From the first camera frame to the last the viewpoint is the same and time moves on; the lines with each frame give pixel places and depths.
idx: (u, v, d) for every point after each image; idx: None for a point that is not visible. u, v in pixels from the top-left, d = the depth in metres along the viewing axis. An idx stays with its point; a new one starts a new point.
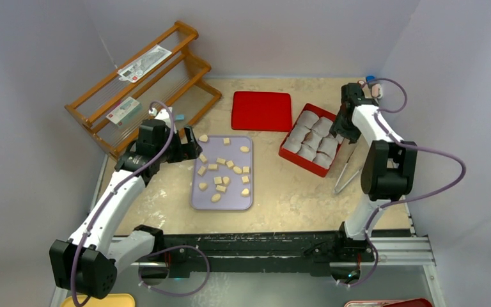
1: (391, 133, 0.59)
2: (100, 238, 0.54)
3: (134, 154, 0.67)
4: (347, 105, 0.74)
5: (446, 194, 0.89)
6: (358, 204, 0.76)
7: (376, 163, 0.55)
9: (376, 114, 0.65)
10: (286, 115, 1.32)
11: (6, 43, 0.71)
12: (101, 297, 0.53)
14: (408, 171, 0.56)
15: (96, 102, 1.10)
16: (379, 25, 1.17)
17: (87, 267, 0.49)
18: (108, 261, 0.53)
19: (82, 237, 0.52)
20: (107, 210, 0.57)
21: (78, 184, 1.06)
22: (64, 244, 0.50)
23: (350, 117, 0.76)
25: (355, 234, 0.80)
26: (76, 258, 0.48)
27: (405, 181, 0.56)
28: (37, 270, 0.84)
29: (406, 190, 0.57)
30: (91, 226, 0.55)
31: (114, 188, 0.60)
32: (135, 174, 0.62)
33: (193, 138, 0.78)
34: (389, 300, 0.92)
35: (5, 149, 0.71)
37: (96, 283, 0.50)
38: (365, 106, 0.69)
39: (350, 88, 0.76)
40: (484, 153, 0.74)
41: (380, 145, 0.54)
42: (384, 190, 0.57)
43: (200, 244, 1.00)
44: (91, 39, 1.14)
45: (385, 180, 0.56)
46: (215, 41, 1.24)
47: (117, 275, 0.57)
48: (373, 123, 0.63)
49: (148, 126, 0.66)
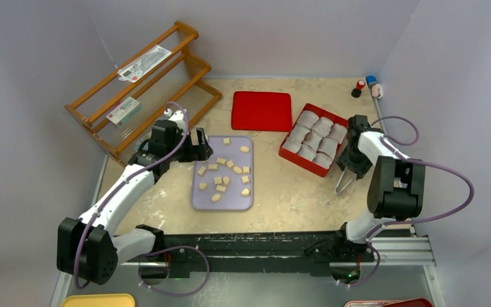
1: (397, 151, 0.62)
2: (108, 220, 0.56)
3: (147, 152, 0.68)
4: (353, 132, 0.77)
5: (444, 192, 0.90)
6: (362, 213, 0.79)
7: (381, 179, 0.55)
9: (383, 138, 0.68)
10: (286, 115, 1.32)
11: (6, 44, 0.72)
12: (100, 283, 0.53)
14: (417, 190, 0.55)
15: (96, 103, 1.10)
16: (379, 25, 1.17)
17: (92, 249, 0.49)
18: (111, 247, 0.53)
19: (91, 217, 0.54)
20: (117, 196, 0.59)
21: (78, 184, 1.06)
22: (73, 223, 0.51)
23: (356, 143, 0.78)
25: (354, 238, 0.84)
26: (83, 238, 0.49)
27: (413, 201, 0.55)
28: (36, 270, 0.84)
29: (415, 212, 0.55)
30: (101, 208, 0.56)
31: (126, 178, 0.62)
32: (147, 168, 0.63)
33: (204, 140, 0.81)
34: (389, 300, 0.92)
35: (6, 149, 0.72)
37: (98, 267, 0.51)
38: (370, 132, 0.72)
39: (357, 119, 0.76)
40: (482, 152, 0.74)
41: (386, 160, 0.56)
42: (392, 209, 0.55)
43: (200, 244, 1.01)
44: (91, 39, 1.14)
45: (392, 198, 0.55)
46: (216, 42, 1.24)
47: (117, 264, 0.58)
48: (380, 144, 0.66)
49: (160, 126, 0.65)
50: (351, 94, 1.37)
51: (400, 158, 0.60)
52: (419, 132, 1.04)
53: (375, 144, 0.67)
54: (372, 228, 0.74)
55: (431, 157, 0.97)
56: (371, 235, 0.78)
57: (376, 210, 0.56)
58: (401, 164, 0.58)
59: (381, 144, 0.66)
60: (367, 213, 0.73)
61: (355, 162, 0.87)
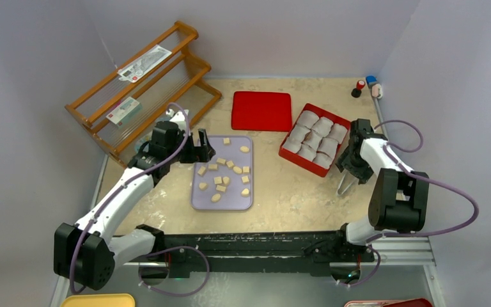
1: (400, 163, 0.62)
2: (105, 226, 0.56)
3: (147, 155, 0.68)
4: (355, 138, 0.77)
5: (445, 192, 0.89)
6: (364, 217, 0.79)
7: (384, 194, 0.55)
9: (386, 147, 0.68)
10: (286, 115, 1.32)
11: (6, 44, 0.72)
12: (96, 288, 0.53)
14: (419, 204, 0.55)
15: (96, 103, 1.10)
16: (379, 25, 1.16)
17: (87, 255, 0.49)
18: (108, 252, 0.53)
19: (88, 223, 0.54)
20: (115, 201, 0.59)
21: (78, 184, 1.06)
22: (70, 229, 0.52)
23: (358, 149, 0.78)
25: (354, 241, 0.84)
26: (79, 245, 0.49)
27: (415, 215, 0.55)
28: (36, 269, 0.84)
29: (417, 226, 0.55)
30: (98, 213, 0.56)
31: (124, 183, 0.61)
32: (146, 172, 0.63)
33: (206, 141, 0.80)
34: (389, 300, 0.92)
35: (6, 149, 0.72)
37: (94, 272, 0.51)
38: (373, 139, 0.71)
39: (360, 123, 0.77)
40: (482, 152, 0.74)
41: (389, 173, 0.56)
42: (393, 223, 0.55)
43: (200, 244, 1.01)
44: (91, 39, 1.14)
45: (392, 212, 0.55)
46: (216, 42, 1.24)
47: (114, 269, 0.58)
48: (382, 154, 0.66)
49: (162, 128, 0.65)
50: (351, 94, 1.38)
51: (403, 171, 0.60)
52: (419, 132, 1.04)
53: (378, 153, 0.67)
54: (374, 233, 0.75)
55: (431, 157, 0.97)
56: (371, 238, 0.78)
57: (376, 223, 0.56)
58: (404, 177, 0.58)
59: (385, 153, 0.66)
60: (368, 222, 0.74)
61: (357, 166, 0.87)
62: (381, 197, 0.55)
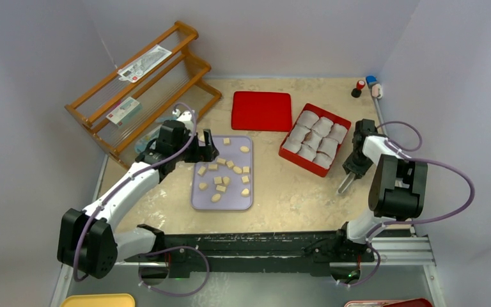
1: (400, 151, 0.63)
2: (111, 214, 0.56)
3: (154, 151, 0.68)
4: (358, 137, 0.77)
5: (444, 192, 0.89)
6: (364, 212, 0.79)
7: (383, 176, 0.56)
9: (387, 141, 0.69)
10: (286, 115, 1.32)
11: (6, 45, 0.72)
12: (98, 277, 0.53)
14: (418, 190, 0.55)
15: (96, 103, 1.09)
16: (378, 25, 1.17)
17: (93, 242, 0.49)
18: (112, 241, 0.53)
19: (95, 210, 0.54)
20: (123, 191, 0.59)
21: (78, 184, 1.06)
22: (77, 215, 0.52)
23: (360, 147, 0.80)
25: (354, 237, 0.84)
26: (85, 231, 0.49)
27: (414, 201, 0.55)
28: (36, 270, 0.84)
29: (415, 212, 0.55)
30: (105, 201, 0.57)
31: (133, 175, 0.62)
32: (153, 166, 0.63)
33: (210, 142, 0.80)
34: (389, 300, 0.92)
35: (6, 150, 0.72)
37: (98, 260, 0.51)
38: (373, 135, 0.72)
39: (365, 123, 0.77)
40: (481, 153, 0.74)
41: (389, 158, 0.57)
42: (391, 208, 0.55)
43: (200, 244, 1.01)
44: (91, 39, 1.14)
45: (392, 196, 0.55)
46: (215, 42, 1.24)
47: (116, 259, 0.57)
48: (382, 145, 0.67)
49: (169, 126, 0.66)
50: (351, 94, 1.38)
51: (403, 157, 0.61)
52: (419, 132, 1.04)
53: (378, 145, 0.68)
54: (372, 227, 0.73)
55: (431, 157, 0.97)
56: (369, 235, 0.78)
57: (375, 206, 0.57)
58: (404, 165, 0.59)
59: (386, 146, 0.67)
60: (367, 214, 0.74)
61: (358, 165, 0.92)
62: (380, 180, 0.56)
